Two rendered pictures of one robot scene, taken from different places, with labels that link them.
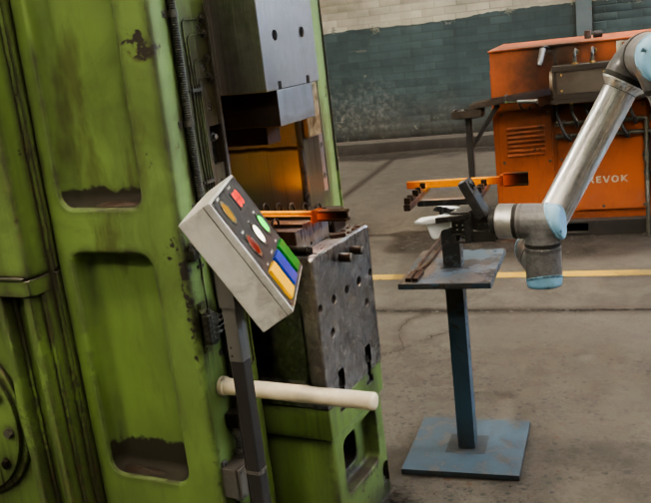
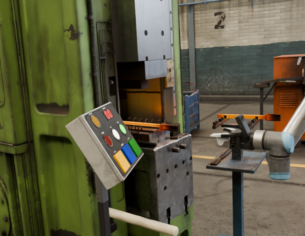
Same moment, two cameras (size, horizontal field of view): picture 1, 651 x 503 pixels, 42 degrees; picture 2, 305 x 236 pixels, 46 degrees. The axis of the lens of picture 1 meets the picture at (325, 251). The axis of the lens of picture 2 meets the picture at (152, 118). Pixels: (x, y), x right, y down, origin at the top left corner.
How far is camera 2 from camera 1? 0.51 m
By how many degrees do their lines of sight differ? 9
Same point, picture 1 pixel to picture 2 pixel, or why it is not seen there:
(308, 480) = not seen: outside the picture
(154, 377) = (72, 201)
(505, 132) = (279, 95)
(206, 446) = not seen: outside the picture
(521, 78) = (288, 70)
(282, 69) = (148, 50)
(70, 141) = (42, 79)
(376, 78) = (225, 68)
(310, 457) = not seen: outside the picture
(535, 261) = (274, 164)
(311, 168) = (167, 103)
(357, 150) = (214, 99)
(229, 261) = (90, 148)
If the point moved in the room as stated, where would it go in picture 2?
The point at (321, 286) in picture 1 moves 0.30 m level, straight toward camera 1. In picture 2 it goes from (159, 164) to (153, 185)
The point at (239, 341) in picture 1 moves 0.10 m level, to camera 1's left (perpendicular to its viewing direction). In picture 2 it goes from (101, 191) to (78, 191)
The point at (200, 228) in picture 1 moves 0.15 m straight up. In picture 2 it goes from (76, 128) to (72, 86)
